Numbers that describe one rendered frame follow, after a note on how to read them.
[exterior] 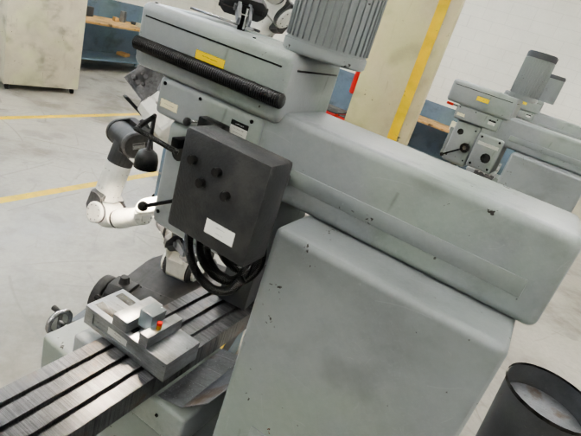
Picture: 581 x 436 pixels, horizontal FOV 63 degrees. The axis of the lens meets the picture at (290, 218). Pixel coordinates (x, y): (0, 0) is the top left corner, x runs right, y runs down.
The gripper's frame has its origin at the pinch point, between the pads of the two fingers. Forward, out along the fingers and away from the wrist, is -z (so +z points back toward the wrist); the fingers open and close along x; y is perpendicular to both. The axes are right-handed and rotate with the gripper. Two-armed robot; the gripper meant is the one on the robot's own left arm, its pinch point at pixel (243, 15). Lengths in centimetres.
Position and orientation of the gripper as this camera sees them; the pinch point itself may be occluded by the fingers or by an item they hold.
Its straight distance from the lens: 129.8
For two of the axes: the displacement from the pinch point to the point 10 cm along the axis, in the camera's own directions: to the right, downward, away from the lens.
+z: -0.6, -8.3, 5.5
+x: -9.3, -1.5, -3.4
